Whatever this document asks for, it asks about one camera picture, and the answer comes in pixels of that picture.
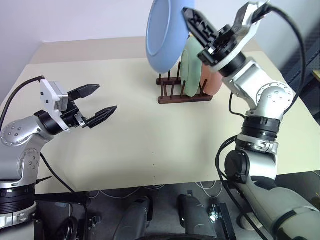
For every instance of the dark wooden dish rack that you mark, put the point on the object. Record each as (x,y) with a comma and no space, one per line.
(185,99)

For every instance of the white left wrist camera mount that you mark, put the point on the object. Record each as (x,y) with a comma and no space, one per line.
(48,93)

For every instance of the black table frame bar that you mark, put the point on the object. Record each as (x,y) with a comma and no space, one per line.
(62,198)

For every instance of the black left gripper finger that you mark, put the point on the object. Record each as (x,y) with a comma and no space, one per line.
(83,91)
(102,115)

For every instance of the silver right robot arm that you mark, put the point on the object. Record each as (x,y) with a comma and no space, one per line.
(270,97)

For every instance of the pink red plastic plate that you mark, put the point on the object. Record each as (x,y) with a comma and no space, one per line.
(212,82)

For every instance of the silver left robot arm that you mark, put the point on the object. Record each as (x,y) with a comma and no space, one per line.
(17,140)

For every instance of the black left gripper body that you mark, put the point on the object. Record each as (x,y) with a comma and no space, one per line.
(72,117)

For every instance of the blue plastic plate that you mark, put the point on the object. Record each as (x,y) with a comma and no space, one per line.
(162,37)

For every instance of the dark rounded shape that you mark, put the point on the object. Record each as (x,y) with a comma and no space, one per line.
(195,217)
(135,217)

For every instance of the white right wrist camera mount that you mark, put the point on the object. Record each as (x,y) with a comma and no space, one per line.
(250,27)

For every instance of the green plastic plate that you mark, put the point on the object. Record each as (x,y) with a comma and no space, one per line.
(191,72)

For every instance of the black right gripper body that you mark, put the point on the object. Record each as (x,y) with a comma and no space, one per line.
(222,45)

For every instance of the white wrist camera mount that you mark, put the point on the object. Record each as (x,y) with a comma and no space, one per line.
(250,27)
(48,93)

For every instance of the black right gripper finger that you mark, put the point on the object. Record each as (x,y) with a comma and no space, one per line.
(200,25)

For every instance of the black metal bar with clip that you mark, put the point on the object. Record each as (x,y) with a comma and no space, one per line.
(225,220)

